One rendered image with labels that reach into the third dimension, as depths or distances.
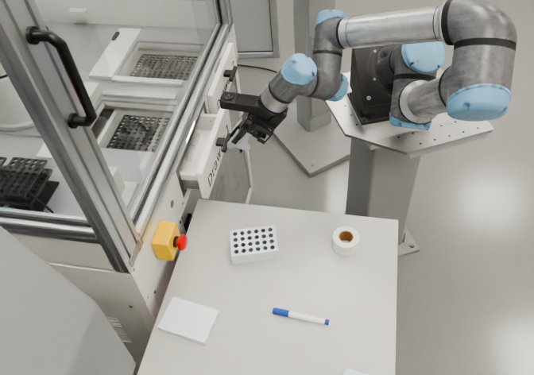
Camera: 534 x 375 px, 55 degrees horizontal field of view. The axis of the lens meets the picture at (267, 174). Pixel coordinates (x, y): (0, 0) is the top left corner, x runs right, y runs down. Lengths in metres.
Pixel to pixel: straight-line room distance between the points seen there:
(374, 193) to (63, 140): 1.30
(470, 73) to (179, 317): 0.85
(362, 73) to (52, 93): 1.05
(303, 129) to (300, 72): 1.54
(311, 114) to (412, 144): 1.07
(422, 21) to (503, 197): 1.58
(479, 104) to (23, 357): 0.88
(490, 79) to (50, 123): 0.79
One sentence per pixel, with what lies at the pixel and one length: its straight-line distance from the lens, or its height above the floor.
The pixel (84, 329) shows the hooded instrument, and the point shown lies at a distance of 0.50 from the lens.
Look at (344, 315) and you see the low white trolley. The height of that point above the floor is 0.76.
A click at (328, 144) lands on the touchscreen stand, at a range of 2.66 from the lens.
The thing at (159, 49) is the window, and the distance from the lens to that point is 1.28.
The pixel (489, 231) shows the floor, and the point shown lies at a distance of 2.48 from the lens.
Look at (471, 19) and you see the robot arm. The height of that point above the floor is 1.35.
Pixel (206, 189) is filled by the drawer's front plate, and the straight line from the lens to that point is 1.41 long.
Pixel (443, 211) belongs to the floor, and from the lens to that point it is 2.49.
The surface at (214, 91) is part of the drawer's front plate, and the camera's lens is 1.61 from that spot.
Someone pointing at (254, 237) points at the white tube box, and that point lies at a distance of 1.38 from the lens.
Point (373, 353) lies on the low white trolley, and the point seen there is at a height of 0.76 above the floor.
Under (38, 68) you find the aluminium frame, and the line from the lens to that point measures 0.84.
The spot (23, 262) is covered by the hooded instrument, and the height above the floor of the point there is 1.58.
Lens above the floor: 1.92
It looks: 48 degrees down
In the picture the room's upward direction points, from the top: 6 degrees counter-clockwise
